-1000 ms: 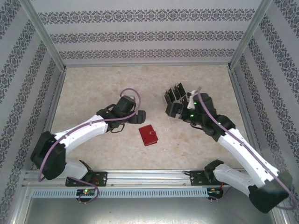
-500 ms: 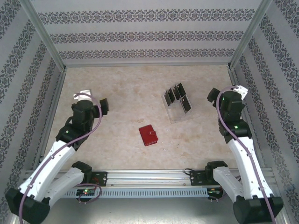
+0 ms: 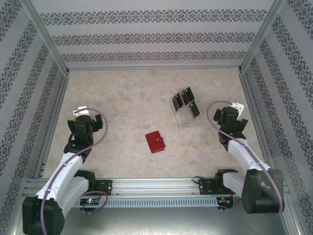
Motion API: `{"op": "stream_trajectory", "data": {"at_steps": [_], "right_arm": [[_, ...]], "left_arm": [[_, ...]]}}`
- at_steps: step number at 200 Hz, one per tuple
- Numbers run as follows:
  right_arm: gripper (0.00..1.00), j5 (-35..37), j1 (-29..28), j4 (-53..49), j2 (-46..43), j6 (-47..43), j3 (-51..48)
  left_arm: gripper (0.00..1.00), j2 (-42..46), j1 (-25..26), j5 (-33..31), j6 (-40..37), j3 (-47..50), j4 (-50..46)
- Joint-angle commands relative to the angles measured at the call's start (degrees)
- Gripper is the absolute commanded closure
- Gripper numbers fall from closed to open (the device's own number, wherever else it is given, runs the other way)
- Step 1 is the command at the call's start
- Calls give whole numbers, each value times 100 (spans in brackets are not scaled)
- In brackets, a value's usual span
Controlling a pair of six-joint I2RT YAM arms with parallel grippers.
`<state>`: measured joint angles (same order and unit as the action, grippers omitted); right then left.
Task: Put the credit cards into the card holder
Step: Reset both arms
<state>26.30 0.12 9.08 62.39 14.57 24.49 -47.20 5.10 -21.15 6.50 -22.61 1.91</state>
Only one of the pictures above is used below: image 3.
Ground clear acrylic card stand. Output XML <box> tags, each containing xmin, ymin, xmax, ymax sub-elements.
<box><xmin>169</xmin><ymin>86</ymin><xmax>203</xmax><ymax>131</ymax></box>

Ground red card holder wallet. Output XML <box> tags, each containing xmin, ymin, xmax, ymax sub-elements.
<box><xmin>145</xmin><ymin>131</ymin><xmax>166</xmax><ymax>155</ymax></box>

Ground black credit card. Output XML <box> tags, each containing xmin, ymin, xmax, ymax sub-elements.
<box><xmin>180</xmin><ymin>90</ymin><xmax>191</xmax><ymax>105</ymax></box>
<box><xmin>183</xmin><ymin>86</ymin><xmax>195</xmax><ymax>100</ymax></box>
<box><xmin>172</xmin><ymin>94</ymin><xmax>184</xmax><ymax>111</ymax></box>
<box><xmin>188</xmin><ymin>99</ymin><xmax>202</xmax><ymax>118</ymax></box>

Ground metal sheet tray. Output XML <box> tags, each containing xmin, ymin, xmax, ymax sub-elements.
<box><xmin>61</xmin><ymin>207</ymin><xmax>300</xmax><ymax>235</ymax></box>

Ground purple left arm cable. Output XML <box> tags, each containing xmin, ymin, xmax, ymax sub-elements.
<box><xmin>40</xmin><ymin>107</ymin><xmax>110</xmax><ymax>235</ymax></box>

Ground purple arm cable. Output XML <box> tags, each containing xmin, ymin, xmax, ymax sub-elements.
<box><xmin>206</xmin><ymin>99</ymin><xmax>286</xmax><ymax>217</ymax></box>
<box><xmin>40</xmin><ymin>107</ymin><xmax>110</xmax><ymax>235</ymax></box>

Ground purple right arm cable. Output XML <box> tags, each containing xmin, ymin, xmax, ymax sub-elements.
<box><xmin>206</xmin><ymin>99</ymin><xmax>286</xmax><ymax>217</ymax></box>

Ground aluminium side rail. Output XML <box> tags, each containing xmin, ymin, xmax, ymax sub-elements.
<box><xmin>238</xmin><ymin>72</ymin><xmax>277</xmax><ymax>178</ymax></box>
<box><xmin>34</xmin><ymin>72</ymin><xmax>71</xmax><ymax>178</ymax></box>

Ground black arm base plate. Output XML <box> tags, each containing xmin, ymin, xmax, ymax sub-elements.
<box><xmin>91</xmin><ymin>180</ymin><xmax>113</xmax><ymax>196</ymax></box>
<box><xmin>198</xmin><ymin>178</ymin><xmax>217</xmax><ymax>195</ymax></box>

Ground aluminium frame post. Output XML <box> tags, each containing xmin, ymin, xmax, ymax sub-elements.
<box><xmin>237</xmin><ymin>0</ymin><xmax>287</xmax><ymax>74</ymax></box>
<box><xmin>21</xmin><ymin>0</ymin><xmax>71</xmax><ymax>75</ymax></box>

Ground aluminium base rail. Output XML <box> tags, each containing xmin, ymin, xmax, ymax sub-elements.
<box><xmin>24</xmin><ymin>178</ymin><xmax>287</xmax><ymax>196</ymax></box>

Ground grey slotted cable duct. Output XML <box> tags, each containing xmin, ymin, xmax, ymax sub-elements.
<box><xmin>70</xmin><ymin>197</ymin><xmax>218</xmax><ymax>208</ymax></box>

